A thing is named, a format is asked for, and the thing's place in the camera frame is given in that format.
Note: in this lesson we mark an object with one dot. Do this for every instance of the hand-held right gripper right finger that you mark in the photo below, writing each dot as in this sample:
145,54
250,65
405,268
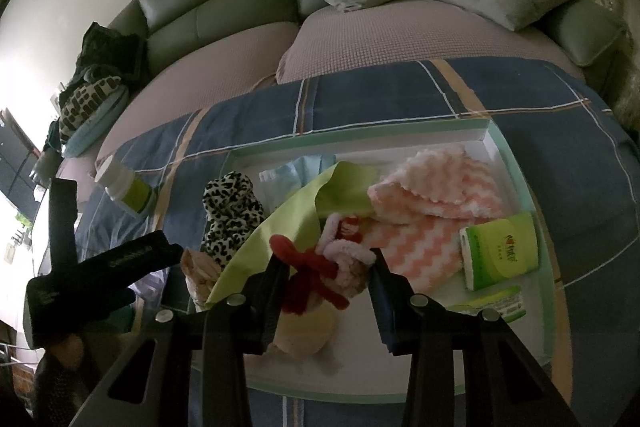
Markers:
385,307

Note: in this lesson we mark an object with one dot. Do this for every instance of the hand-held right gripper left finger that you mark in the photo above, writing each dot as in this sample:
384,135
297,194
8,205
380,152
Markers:
272,302

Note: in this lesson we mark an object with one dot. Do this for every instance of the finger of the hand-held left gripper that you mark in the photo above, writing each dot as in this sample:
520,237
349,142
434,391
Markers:
135,257
62,222

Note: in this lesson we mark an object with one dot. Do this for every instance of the peach cloth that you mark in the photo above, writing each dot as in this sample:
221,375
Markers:
200,277

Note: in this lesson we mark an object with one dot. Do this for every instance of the green-rimmed white tray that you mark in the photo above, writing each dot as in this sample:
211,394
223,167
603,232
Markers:
360,372

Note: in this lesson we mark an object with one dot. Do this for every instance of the yellow-green cloth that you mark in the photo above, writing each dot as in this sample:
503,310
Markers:
280,227

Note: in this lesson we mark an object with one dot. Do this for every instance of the leopard print cloth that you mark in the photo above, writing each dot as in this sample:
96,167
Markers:
230,217

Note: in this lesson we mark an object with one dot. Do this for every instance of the green tissue packet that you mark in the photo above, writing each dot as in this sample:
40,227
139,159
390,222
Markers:
500,252
495,304

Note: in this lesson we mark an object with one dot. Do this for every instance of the pink white zigzag towel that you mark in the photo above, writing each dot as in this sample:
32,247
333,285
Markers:
435,187

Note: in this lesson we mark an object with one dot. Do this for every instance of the light blue cloth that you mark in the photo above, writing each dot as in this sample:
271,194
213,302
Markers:
300,169

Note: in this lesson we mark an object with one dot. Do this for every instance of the white bottle green label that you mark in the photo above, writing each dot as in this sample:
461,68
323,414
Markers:
125,189

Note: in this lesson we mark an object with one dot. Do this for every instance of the black cabinet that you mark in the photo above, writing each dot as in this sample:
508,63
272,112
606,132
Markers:
15,157

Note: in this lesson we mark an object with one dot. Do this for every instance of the teal cushion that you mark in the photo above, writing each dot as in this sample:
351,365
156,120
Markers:
95,132

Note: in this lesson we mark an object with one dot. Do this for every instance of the patterned pillow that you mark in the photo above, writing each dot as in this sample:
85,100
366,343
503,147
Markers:
85,102

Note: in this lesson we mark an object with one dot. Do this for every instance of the dark garment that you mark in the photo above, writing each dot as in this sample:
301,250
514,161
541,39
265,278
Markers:
110,52

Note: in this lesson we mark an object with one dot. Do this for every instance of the pink seat cover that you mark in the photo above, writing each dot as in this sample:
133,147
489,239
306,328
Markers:
400,37
200,72

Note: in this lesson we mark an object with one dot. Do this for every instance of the blue plaid blanket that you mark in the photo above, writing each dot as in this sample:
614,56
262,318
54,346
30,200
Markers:
550,107

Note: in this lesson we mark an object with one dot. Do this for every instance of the green bolster cushion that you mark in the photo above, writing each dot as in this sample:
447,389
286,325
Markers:
585,32

